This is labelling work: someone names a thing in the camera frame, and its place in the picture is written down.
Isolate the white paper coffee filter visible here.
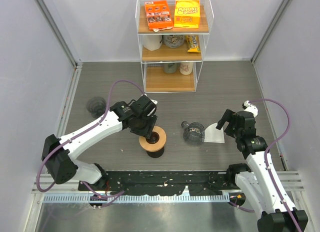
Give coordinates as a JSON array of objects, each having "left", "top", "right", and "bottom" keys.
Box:
[{"left": 204, "top": 123, "right": 225, "bottom": 143}]

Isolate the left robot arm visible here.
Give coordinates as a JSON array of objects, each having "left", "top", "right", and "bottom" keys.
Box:
[{"left": 42, "top": 95, "right": 158, "bottom": 191}]

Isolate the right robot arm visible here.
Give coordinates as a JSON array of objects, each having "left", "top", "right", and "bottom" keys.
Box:
[{"left": 216, "top": 106, "right": 309, "bottom": 231}]

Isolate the smoky glass coffee server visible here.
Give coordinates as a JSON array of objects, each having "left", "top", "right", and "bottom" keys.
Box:
[{"left": 181, "top": 121, "right": 205, "bottom": 146}]

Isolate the smoky grey plastic dripper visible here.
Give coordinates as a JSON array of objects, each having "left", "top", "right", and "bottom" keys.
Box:
[{"left": 86, "top": 97, "right": 107, "bottom": 119}]

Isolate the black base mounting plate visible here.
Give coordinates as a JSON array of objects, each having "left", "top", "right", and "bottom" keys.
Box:
[{"left": 91, "top": 171, "right": 239, "bottom": 196}]

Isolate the white paper roll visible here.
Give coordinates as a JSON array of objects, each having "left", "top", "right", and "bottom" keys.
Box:
[{"left": 142, "top": 35, "right": 163, "bottom": 51}]

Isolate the grey printed tin can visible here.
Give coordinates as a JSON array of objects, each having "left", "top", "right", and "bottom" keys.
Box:
[{"left": 162, "top": 35, "right": 185, "bottom": 48}]

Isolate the yellow candy bag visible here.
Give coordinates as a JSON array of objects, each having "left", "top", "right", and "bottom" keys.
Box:
[{"left": 185, "top": 35, "right": 201, "bottom": 53}]

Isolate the orange snack box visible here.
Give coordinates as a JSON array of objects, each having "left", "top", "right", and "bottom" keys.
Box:
[{"left": 144, "top": 0, "right": 174, "bottom": 32}]

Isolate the yellow snack bag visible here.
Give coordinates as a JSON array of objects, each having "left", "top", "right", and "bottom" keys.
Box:
[{"left": 174, "top": 0, "right": 201, "bottom": 29}]

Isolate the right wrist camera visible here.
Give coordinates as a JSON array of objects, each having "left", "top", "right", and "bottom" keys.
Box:
[{"left": 242, "top": 100, "right": 259, "bottom": 118}]

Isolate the white wire shelf rack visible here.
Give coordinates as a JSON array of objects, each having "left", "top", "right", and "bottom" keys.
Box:
[{"left": 135, "top": 0, "right": 214, "bottom": 93}]

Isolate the white slotted cable duct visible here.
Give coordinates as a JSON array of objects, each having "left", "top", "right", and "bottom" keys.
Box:
[{"left": 42, "top": 192, "right": 230, "bottom": 203}]

